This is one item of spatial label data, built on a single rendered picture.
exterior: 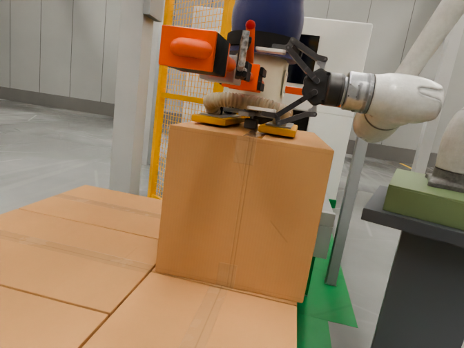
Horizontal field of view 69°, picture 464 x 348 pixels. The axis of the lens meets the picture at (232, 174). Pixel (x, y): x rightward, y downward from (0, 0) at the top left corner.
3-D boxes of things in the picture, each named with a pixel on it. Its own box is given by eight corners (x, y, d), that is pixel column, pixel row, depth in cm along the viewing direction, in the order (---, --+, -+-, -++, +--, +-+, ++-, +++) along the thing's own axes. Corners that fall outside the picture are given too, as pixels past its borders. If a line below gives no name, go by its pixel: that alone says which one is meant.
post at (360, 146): (324, 278, 216) (358, 123, 195) (335, 281, 215) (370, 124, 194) (324, 284, 209) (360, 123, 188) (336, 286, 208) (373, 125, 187)
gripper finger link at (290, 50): (315, 85, 77) (320, 81, 77) (284, 46, 77) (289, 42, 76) (314, 86, 81) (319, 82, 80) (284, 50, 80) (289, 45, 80)
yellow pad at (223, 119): (219, 117, 126) (221, 104, 125) (245, 122, 125) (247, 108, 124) (190, 121, 94) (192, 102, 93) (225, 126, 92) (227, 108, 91)
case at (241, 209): (206, 208, 149) (217, 117, 141) (296, 225, 144) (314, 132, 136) (154, 271, 91) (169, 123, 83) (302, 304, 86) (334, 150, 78)
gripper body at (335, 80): (349, 70, 73) (306, 64, 75) (341, 109, 75) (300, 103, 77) (344, 73, 81) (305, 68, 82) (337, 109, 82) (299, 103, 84)
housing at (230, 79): (208, 81, 65) (210, 56, 64) (242, 85, 63) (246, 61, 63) (196, 77, 58) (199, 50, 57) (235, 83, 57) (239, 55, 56)
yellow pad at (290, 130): (269, 126, 123) (271, 112, 122) (297, 130, 121) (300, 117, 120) (257, 132, 90) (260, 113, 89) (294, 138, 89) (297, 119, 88)
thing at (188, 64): (179, 71, 52) (184, 37, 51) (226, 77, 51) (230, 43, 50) (157, 64, 44) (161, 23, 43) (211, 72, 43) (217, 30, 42)
